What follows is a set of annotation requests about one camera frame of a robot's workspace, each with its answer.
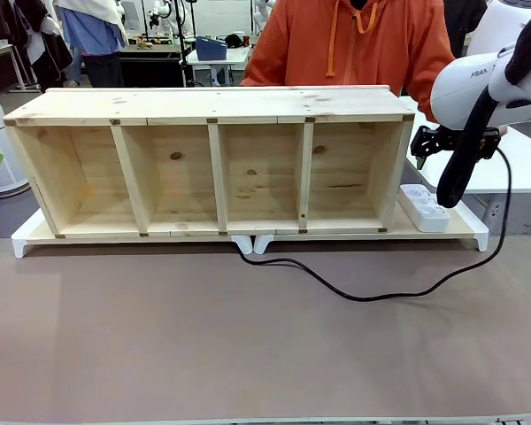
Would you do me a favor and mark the long pine cubby shelf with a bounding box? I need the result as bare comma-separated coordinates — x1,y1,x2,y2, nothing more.
2,84,416,240

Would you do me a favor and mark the black tripod stand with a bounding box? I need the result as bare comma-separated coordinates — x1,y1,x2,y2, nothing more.
171,0,198,88

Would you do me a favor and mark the black power cable with plug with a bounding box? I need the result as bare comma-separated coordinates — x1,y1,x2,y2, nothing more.
240,130,513,304

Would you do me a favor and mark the blue storage bin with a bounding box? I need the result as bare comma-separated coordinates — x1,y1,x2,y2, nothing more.
195,35,228,62

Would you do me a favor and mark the person in dark coat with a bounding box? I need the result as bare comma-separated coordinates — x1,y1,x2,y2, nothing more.
4,0,75,92

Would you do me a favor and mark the white side table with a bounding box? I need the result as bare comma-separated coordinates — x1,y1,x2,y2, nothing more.
400,95,531,223

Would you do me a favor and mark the white power strip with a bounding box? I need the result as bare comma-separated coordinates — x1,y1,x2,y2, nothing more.
397,182,452,234

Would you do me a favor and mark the white background desk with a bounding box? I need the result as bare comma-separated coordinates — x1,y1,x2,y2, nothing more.
185,45,253,86

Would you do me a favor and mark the person in blue shirt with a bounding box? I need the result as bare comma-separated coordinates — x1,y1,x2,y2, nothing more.
52,0,129,89

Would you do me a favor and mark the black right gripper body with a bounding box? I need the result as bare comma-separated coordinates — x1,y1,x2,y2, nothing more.
436,125,502,161

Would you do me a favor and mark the wood riser with white legs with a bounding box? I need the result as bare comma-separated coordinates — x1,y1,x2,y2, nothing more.
11,207,253,259
252,193,490,256

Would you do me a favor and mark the person in orange hoodie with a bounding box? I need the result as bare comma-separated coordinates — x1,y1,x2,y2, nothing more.
240,0,458,123

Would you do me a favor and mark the white frame background table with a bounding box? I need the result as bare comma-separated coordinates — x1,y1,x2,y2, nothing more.
0,38,39,94

